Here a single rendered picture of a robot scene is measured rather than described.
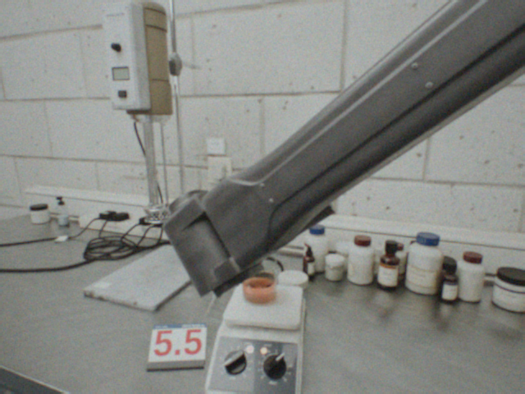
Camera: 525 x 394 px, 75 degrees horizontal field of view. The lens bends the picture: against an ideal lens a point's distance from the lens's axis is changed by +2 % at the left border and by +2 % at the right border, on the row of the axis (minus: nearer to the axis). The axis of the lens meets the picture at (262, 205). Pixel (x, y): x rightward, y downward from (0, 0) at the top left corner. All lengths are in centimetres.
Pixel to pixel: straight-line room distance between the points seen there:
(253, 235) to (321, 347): 44
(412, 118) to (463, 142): 78
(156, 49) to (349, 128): 66
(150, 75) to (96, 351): 54
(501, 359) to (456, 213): 40
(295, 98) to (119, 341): 73
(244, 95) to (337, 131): 87
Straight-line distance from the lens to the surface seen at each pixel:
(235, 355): 52
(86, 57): 142
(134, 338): 70
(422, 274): 85
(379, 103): 19
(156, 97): 80
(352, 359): 63
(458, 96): 19
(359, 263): 84
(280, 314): 55
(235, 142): 107
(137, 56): 78
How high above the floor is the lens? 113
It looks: 14 degrees down
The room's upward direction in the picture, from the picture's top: straight up
